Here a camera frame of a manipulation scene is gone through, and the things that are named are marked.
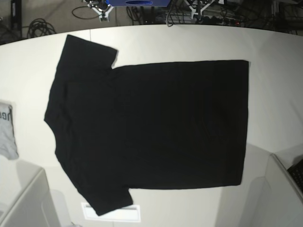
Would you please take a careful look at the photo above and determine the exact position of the grey left partition panel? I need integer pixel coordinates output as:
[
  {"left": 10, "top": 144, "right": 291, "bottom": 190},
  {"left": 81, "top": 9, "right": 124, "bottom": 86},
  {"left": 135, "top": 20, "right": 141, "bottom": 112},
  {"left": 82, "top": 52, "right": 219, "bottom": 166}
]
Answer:
[{"left": 0, "top": 160, "right": 61, "bottom": 227}]

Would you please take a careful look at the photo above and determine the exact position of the black T-shirt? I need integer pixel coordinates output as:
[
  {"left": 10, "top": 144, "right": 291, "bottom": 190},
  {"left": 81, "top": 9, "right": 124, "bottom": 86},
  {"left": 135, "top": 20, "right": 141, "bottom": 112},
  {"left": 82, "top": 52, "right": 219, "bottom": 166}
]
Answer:
[{"left": 45, "top": 35, "right": 250, "bottom": 216}]

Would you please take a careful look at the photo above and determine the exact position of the grey partition panel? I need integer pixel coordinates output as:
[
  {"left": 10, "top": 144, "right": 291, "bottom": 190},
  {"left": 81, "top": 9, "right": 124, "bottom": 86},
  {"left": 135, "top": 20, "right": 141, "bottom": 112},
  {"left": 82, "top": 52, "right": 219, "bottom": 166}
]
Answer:
[
  {"left": 241, "top": 155, "right": 303, "bottom": 227},
  {"left": 0, "top": 160, "right": 61, "bottom": 227}
]

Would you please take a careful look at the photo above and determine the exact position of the white label on table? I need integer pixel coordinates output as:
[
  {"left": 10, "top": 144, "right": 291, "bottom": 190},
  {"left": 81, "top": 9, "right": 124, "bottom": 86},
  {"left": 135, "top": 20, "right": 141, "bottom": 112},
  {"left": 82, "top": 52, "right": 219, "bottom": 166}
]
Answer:
[{"left": 81, "top": 202, "right": 141, "bottom": 223}]

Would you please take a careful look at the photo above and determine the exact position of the grey folded T-shirt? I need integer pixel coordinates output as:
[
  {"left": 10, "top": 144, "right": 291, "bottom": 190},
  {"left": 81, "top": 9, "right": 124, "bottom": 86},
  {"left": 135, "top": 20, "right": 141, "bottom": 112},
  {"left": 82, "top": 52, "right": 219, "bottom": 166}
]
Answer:
[{"left": 0, "top": 103, "right": 19, "bottom": 160}]

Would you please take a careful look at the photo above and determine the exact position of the coiled black cable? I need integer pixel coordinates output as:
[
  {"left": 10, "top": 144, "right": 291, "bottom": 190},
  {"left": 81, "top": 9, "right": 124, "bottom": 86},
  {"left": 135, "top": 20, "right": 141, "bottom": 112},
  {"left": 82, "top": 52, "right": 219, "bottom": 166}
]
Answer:
[{"left": 27, "top": 18, "right": 57, "bottom": 39}]

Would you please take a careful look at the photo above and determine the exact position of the blue box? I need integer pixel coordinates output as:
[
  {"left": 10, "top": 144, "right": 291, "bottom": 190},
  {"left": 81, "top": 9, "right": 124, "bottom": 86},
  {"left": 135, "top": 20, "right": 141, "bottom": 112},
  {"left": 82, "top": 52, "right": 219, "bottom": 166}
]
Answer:
[{"left": 106, "top": 0, "right": 170, "bottom": 7}]

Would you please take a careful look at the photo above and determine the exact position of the black keyboard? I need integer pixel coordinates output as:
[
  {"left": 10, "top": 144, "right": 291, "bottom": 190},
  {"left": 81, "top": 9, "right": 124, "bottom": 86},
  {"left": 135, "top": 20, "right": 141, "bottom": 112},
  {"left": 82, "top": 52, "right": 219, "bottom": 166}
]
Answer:
[{"left": 287, "top": 160, "right": 303, "bottom": 191}]

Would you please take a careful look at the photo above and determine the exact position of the grey right partition panel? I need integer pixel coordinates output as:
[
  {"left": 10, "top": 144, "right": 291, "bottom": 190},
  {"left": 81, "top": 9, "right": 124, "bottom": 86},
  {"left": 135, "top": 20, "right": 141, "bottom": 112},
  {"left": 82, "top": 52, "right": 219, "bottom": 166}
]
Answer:
[{"left": 241, "top": 155, "right": 303, "bottom": 227}]

